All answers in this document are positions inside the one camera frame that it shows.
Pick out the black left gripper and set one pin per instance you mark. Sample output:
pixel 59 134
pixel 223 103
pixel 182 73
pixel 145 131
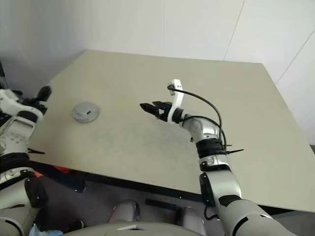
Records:
pixel 37 105

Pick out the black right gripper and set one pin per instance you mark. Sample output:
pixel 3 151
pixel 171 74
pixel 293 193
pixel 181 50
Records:
pixel 163 110

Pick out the grey round disc part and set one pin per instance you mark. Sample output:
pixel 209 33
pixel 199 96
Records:
pixel 83 109

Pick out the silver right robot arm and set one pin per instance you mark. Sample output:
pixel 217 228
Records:
pixel 221 182

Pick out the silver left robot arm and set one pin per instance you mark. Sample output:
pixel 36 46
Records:
pixel 17 132

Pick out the orange object under table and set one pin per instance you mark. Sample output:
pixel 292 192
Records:
pixel 60 169

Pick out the black flat bar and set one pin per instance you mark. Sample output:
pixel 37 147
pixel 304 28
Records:
pixel 160 203

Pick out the grey rounded shape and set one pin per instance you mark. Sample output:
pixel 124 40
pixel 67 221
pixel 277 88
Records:
pixel 190 220
pixel 123 211

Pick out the silver robot torso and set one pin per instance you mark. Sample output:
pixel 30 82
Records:
pixel 133 229

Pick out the blue cloth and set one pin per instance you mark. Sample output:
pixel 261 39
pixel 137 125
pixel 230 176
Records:
pixel 49 232

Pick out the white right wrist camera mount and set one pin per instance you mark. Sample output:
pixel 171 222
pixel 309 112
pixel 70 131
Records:
pixel 177 98

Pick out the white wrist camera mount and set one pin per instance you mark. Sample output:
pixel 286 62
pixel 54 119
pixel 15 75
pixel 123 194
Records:
pixel 177 98
pixel 9 100

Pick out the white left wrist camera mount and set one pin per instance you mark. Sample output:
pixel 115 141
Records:
pixel 9 100

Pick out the black metal table frame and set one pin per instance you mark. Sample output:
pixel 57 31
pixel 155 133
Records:
pixel 137 188

